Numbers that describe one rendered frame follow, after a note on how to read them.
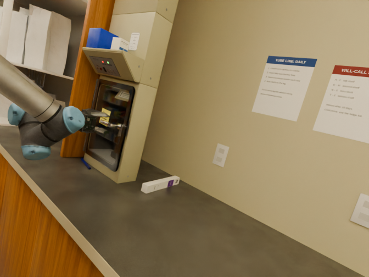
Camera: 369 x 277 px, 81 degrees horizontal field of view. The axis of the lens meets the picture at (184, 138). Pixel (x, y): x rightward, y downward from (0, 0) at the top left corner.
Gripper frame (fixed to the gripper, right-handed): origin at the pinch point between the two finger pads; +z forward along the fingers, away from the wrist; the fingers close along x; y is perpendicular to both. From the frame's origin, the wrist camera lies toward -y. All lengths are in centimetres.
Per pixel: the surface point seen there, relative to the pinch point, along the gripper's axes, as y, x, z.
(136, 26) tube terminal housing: 0.2, 45.0, 5.6
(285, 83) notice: 58, 38, 48
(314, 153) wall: 78, 11, 49
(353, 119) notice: 86, 28, 48
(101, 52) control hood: -4.5, 29.4, -5.3
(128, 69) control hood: 10.0, 24.9, -0.8
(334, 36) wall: 71, 59, 49
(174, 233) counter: 51, -26, 1
